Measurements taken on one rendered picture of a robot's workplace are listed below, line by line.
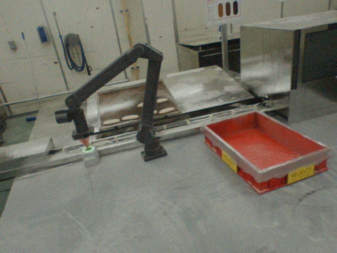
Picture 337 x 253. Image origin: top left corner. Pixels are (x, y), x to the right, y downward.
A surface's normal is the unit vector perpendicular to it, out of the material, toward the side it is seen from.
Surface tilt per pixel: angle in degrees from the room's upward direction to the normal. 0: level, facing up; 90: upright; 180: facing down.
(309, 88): 91
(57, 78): 90
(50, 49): 90
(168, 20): 90
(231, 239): 0
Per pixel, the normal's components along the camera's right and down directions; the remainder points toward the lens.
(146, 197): -0.14, -0.90
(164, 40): 0.22, 0.38
